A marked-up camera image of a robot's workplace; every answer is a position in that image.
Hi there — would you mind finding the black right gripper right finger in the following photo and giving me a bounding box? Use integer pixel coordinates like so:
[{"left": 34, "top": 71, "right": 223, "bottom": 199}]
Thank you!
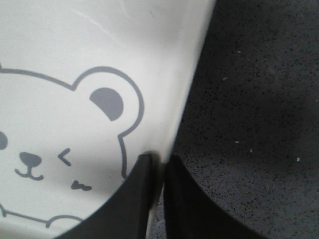
[{"left": 163, "top": 155, "right": 263, "bottom": 239}]

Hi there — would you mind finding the grey stone countertop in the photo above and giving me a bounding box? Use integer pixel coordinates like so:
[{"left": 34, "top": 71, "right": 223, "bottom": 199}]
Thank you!
[{"left": 149, "top": 0, "right": 319, "bottom": 239}]

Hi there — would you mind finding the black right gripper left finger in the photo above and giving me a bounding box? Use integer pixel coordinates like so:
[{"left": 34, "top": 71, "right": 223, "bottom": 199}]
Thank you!
[{"left": 58, "top": 154, "right": 153, "bottom": 239}]

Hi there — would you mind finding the cream bear serving tray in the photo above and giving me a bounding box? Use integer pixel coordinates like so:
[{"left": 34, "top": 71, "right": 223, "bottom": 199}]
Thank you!
[{"left": 0, "top": 0, "right": 215, "bottom": 239}]

